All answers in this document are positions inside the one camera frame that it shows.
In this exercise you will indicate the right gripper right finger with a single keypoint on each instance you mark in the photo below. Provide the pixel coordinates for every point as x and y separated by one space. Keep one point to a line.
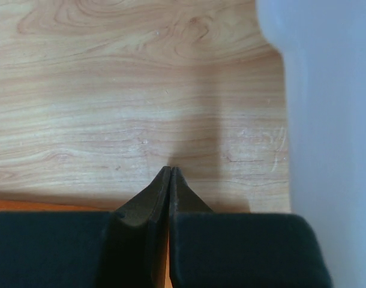
210 249

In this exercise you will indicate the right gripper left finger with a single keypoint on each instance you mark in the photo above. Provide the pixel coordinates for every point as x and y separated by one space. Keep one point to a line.
121 248

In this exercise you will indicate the orange patterned pillowcase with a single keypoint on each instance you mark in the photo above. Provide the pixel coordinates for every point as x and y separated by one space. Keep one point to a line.
22 206

